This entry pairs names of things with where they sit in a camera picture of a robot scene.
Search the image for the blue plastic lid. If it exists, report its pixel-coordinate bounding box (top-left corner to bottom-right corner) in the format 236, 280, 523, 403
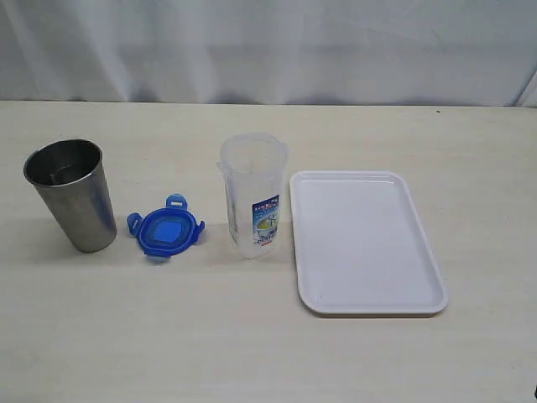
126, 193, 206, 264

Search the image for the stainless steel tumbler cup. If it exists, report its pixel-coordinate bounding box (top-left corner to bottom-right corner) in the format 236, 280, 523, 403
23, 139, 117, 253

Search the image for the clear tall plastic container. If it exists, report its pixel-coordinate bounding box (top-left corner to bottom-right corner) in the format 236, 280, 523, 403
217, 132, 289, 259

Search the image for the white rectangular plastic tray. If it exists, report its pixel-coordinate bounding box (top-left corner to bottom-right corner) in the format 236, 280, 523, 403
289, 170, 449, 317

